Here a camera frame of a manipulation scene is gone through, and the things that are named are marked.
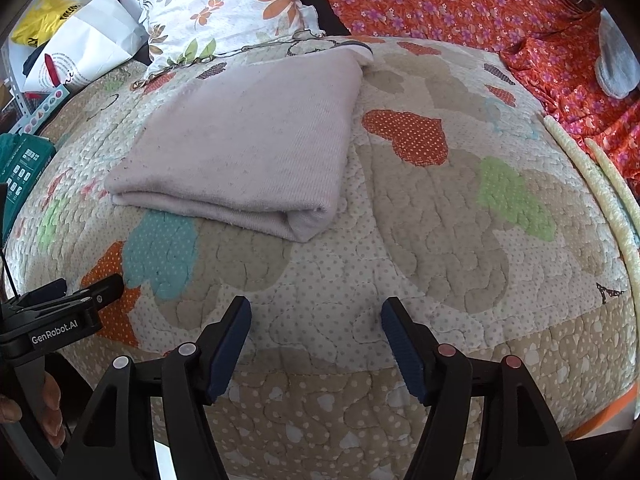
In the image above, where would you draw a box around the pale foam tube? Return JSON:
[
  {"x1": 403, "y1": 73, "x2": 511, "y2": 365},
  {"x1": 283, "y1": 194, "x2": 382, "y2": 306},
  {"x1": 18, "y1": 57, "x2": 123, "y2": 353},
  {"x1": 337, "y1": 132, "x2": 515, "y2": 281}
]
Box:
[
  {"x1": 544, "y1": 115, "x2": 640, "y2": 323},
  {"x1": 585, "y1": 137, "x2": 640, "y2": 213}
]

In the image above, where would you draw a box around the perforated metal angle bar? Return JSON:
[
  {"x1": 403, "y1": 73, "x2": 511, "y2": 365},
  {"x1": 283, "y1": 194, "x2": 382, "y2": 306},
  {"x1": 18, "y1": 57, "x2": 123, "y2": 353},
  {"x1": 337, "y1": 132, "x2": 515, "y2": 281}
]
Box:
[{"x1": 0, "y1": 35, "x2": 27, "y2": 116}]

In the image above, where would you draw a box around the heart pattern quilted blanket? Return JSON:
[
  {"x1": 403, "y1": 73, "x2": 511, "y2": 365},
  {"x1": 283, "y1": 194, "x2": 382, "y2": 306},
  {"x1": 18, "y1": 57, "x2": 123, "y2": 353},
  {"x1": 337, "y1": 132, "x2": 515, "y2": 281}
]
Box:
[{"x1": 5, "y1": 35, "x2": 638, "y2": 480}]

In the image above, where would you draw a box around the white paper bag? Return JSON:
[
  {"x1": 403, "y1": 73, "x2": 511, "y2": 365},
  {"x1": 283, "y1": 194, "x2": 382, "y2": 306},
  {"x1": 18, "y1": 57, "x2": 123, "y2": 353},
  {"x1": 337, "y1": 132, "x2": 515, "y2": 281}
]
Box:
[{"x1": 22, "y1": 0, "x2": 151, "y2": 96}]

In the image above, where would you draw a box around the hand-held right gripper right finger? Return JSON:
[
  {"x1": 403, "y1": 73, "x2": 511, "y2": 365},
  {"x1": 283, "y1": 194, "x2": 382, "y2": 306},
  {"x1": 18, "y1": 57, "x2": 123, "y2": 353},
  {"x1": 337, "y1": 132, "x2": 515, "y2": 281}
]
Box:
[{"x1": 381, "y1": 296, "x2": 576, "y2": 480}]

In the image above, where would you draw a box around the light blue toy box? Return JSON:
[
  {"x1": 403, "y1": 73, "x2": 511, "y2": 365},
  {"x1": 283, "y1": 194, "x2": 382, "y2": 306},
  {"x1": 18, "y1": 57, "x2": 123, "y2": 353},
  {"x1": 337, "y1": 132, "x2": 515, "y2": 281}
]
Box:
[{"x1": 10, "y1": 82, "x2": 71, "y2": 136}]

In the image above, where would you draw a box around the person's left hand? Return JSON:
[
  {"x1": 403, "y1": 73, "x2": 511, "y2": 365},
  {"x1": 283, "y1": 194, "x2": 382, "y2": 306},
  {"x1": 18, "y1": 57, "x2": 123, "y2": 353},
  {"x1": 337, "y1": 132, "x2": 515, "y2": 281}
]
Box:
[{"x1": 0, "y1": 370, "x2": 65, "y2": 453}]

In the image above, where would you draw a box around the teal box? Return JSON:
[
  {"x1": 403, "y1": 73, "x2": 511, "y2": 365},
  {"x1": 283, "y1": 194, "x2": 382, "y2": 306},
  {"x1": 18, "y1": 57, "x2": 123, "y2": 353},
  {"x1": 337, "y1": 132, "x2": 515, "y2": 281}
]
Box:
[{"x1": 0, "y1": 132, "x2": 57, "y2": 198}]

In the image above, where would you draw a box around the thin black cord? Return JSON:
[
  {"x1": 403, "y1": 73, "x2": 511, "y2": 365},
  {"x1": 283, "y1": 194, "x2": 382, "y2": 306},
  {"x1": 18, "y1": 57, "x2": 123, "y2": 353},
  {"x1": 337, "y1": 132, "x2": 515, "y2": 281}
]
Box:
[{"x1": 0, "y1": 242, "x2": 18, "y2": 303}]

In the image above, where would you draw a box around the grey sock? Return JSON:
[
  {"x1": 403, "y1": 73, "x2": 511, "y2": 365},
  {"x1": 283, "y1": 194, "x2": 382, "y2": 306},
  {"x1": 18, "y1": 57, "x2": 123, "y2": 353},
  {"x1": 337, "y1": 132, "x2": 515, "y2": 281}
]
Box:
[{"x1": 595, "y1": 10, "x2": 640, "y2": 100}]

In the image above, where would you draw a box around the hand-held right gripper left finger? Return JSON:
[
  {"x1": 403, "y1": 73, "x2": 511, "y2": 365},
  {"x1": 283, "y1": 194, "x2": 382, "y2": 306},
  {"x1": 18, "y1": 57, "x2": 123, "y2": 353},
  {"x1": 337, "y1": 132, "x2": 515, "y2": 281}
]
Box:
[{"x1": 65, "y1": 296, "x2": 252, "y2": 480}]

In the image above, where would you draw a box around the yellow plastic bag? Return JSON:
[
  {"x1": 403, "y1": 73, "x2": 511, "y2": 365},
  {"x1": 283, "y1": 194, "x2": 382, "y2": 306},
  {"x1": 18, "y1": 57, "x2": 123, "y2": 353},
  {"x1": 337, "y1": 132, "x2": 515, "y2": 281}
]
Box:
[{"x1": 11, "y1": 0, "x2": 83, "y2": 50}]

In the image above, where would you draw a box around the floral white pillow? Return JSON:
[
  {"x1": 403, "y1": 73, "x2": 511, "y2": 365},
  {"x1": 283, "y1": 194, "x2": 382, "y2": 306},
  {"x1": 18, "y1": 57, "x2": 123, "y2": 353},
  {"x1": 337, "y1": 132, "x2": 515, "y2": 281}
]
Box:
[{"x1": 132, "y1": 0, "x2": 326, "y2": 86}]

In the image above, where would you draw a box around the pale pink small garment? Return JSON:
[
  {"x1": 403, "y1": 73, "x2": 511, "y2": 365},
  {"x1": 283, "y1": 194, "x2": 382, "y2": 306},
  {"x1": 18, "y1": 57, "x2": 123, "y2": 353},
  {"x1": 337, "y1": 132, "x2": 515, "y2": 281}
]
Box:
[{"x1": 104, "y1": 40, "x2": 376, "y2": 243}]

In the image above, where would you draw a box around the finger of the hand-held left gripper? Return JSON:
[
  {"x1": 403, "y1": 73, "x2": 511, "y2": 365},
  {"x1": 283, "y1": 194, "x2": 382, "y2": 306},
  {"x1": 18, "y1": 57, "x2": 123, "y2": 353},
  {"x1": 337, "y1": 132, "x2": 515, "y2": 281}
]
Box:
[
  {"x1": 75, "y1": 274, "x2": 126, "y2": 313},
  {"x1": 17, "y1": 277, "x2": 68, "y2": 307}
]

